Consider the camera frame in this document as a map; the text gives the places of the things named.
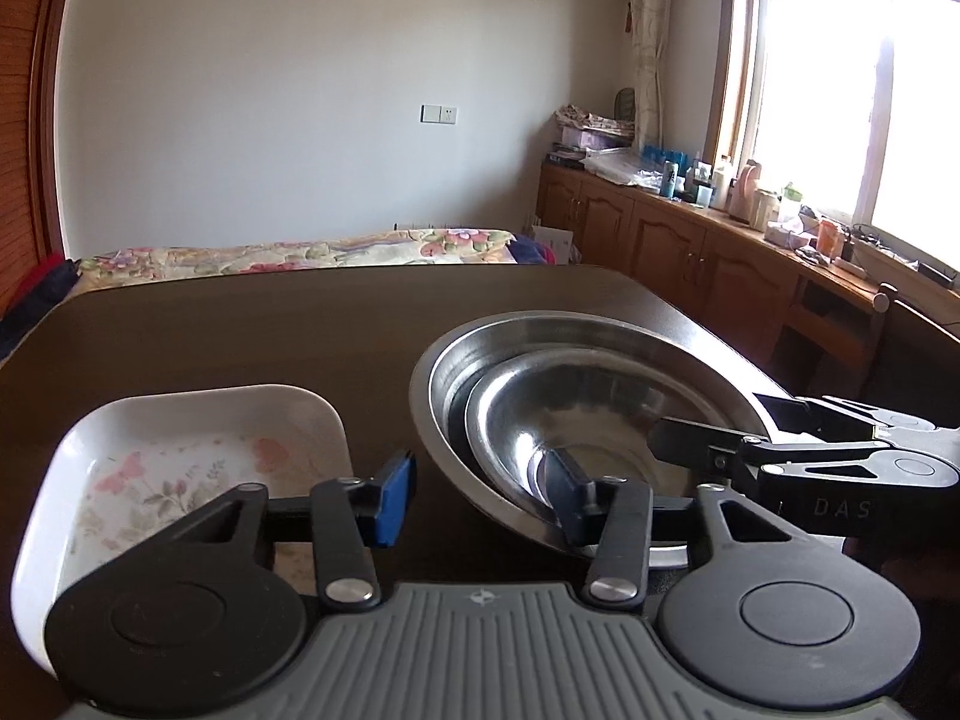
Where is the wooden framed window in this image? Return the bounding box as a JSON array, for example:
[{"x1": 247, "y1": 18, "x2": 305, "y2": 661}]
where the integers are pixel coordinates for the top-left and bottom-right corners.
[{"x1": 705, "y1": 0, "x2": 960, "y2": 293}]

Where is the brown wooden wardrobe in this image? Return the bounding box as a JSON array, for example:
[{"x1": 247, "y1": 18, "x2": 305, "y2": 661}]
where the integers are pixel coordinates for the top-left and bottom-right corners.
[{"x1": 0, "y1": 0, "x2": 83, "y2": 316}]

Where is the clear plastic bag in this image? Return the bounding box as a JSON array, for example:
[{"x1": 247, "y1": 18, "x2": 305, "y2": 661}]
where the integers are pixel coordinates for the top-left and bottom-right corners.
[{"x1": 581, "y1": 148, "x2": 665, "y2": 190}]

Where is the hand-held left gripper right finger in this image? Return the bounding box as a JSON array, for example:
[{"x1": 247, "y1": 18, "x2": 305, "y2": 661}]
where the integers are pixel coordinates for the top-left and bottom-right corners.
[{"x1": 543, "y1": 448, "x2": 820, "y2": 612}]

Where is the floral bedspread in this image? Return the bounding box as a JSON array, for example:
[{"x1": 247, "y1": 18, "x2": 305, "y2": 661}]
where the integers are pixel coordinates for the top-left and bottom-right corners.
[{"x1": 75, "y1": 227, "x2": 518, "y2": 278}]

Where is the pink box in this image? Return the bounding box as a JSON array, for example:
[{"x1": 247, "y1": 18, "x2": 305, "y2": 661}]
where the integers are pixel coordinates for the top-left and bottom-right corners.
[{"x1": 561, "y1": 126, "x2": 632, "y2": 151}]

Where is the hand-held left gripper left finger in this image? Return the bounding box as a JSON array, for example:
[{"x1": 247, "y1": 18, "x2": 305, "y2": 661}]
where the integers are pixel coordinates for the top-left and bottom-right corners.
[{"x1": 141, "y1": 448, "x2": 419, "y2": 612}]

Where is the medium steel bowl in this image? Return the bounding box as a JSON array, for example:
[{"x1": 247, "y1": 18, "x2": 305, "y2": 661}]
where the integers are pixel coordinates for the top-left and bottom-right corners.
[{"x1": 463, "y1": 349, "x2": 751, "y2": 541}]

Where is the large steel bowl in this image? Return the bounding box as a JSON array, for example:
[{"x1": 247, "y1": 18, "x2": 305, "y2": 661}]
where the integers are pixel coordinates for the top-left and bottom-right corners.
[{"x1": 409, "y1": 310, "x2": 777, "y2": 569}]

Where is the dark navy cloth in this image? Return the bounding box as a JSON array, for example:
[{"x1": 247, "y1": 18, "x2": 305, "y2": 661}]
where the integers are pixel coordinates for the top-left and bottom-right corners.
[{"x1": 0, "y1": 259, "x2": 82, "y2": 361}]

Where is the red cloth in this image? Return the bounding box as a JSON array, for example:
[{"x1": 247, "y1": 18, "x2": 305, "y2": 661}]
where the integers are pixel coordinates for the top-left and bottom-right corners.
[{"x1": 4, "y1": 251, "x2": 67, "y2": 312}]

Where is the patterned beige curtain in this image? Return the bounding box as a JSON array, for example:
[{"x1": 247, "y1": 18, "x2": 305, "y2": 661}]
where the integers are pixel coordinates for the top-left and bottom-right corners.
[{"x1": 619, "y1": 0, "x2": 676, "y2": 158}]

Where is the white floral square plate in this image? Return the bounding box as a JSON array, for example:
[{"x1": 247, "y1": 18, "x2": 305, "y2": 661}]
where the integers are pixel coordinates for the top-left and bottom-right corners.
[{"x1": 11, "y1": 384, "x2": 353, "y2": 680}]

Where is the white paper bag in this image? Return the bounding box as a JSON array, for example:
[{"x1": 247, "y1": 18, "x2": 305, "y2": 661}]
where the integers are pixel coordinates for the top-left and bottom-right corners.
[{"x1": 529, "y1": 223, "x2": 578, "y2": 267}]

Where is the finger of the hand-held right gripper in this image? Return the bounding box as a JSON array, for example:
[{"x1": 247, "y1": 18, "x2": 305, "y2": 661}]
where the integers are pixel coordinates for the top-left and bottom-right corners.
[
  {"x1": 649, "y1": 415, "x2": 895, "y2": 494},
  {"x1": 752, "y1": 392, "x2": 940, "y2": 441}
]

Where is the wooden cabinet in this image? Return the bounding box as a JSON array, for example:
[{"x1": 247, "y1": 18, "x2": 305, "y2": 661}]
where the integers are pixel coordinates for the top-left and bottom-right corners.
[{"x1": 536, "y1": 161, "x2": 960, "y2": 383}]

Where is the folded patterned cloth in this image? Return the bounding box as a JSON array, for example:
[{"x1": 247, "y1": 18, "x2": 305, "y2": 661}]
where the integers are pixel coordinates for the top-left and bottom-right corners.
[{"x1": 555, "y1": 103, "x2": 637, "y2": 130}]

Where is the pink bottle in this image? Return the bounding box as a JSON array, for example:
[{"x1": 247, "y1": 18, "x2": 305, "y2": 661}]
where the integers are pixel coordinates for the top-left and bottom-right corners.
[{"x1": 731, "y1": 160, "x2": 760, "y2": 224}]

